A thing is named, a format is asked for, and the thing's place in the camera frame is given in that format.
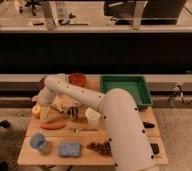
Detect red yellow apple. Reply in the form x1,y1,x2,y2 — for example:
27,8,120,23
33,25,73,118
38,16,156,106
32,105,41,117

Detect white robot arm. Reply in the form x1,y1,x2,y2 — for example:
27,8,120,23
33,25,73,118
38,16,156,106
38,74,159,171

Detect white plastic cup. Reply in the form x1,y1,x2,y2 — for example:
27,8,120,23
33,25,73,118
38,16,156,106
85,108,101,129

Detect orange carrot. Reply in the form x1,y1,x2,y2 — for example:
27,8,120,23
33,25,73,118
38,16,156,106
39,123,66,130

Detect yellow banana bunch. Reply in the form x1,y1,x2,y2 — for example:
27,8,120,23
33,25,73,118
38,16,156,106
51,96,63,113

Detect wooden table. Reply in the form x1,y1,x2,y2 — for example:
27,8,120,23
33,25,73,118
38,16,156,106
16,78,169,171

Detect purple bowl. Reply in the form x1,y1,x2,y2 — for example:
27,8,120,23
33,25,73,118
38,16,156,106
38,77,46,91

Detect metal fork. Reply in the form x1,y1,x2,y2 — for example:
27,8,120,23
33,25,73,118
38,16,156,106
69,128,98,133

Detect blue sponge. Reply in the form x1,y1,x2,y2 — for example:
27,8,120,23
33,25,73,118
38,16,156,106
58,143,81,158

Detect red bowl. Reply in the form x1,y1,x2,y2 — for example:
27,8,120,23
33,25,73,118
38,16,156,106
68,73,86,87

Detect bunch of red grapes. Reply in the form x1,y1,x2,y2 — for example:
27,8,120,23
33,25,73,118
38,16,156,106
87,141,111,156

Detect green plastic tray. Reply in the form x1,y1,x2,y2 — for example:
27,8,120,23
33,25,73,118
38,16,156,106
100,75,153,110

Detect black rectangular case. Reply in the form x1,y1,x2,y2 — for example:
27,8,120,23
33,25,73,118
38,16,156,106
150,143,160,154

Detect black handled metal scraper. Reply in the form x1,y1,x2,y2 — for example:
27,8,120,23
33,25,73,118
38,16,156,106
143,122,155,128

